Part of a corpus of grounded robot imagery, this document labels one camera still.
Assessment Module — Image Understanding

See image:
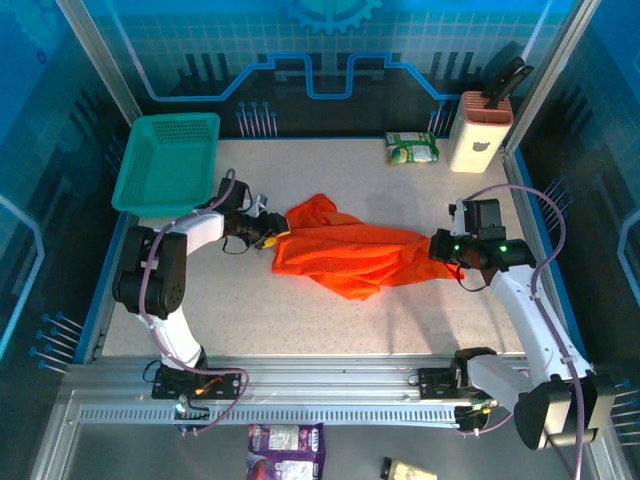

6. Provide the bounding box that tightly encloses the beige black packet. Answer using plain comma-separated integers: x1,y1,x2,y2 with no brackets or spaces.
380,456,439,480

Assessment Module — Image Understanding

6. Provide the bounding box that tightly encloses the green snack packet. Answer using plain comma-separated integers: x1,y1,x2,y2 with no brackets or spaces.
383,130,441,166

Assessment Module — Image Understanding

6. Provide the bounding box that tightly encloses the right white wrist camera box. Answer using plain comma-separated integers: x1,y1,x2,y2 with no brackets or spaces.
448,200,469,237

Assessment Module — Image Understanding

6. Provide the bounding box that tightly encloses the purple snack packet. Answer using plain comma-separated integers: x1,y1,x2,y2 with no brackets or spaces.
246,423,326,480

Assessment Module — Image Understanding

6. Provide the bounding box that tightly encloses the orange t-shirt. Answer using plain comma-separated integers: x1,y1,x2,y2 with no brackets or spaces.
271,193,466,301

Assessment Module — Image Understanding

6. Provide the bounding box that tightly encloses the grey slotted cable duct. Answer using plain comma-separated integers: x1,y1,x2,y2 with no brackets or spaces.
78,405,461,426

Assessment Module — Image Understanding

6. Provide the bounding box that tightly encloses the black knife handle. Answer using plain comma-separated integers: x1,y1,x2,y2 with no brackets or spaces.
502,63,535,99
481,56,526,109

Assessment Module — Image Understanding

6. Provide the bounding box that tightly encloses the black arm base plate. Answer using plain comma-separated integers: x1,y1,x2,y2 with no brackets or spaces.
417,367,501,401
151,367,241,401

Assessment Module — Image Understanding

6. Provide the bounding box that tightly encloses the teal plastic mesh basket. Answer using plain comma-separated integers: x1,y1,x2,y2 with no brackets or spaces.
110,112,221,219

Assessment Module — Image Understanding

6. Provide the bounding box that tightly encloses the aluminium frame post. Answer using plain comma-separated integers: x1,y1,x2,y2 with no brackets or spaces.
53,0,145,121
502,0,604,154

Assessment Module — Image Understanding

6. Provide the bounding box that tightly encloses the cream knife block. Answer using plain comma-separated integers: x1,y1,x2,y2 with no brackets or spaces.
447,90,515,174

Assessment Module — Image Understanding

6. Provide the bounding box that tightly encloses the aluminium frame rail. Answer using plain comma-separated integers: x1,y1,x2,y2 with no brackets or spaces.
62,355,599,401

